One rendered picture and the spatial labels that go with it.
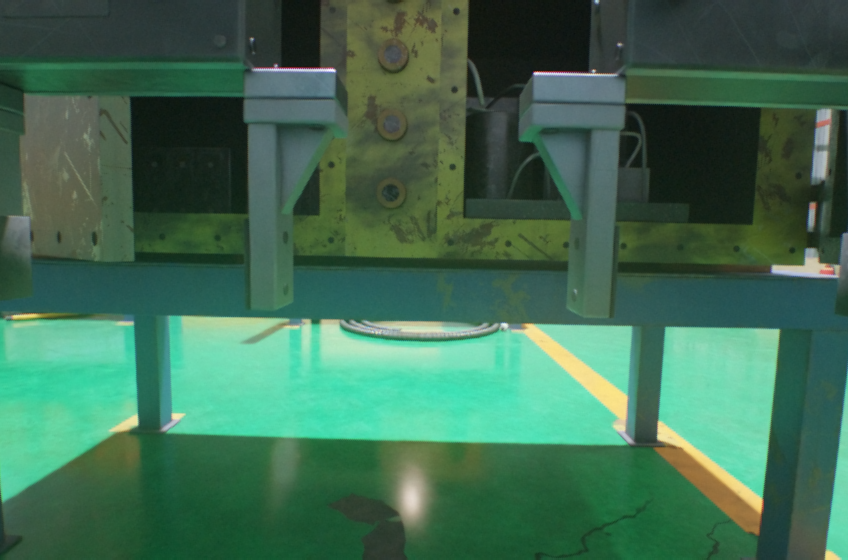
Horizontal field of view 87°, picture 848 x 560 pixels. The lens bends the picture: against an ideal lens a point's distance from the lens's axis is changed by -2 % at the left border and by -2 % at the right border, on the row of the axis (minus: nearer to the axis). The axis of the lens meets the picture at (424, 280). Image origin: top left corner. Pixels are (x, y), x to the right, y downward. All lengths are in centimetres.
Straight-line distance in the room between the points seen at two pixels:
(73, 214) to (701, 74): 52
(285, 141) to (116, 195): 29
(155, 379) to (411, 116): 135
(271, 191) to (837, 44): 24
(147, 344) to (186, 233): 96
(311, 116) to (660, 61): 14
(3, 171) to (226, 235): 62
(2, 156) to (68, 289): 80
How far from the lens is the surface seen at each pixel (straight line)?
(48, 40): 26
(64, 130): 58
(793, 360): 115
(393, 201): 80
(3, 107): 30
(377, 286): 85
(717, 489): 164
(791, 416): 117
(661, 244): 90
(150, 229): 95
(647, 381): 175
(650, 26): 22
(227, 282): 92
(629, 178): 103
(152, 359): 184
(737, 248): 97
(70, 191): 57
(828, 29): 26
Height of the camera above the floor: 69
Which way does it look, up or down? 5 degrees down
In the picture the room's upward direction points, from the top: 1 degrees clockwise
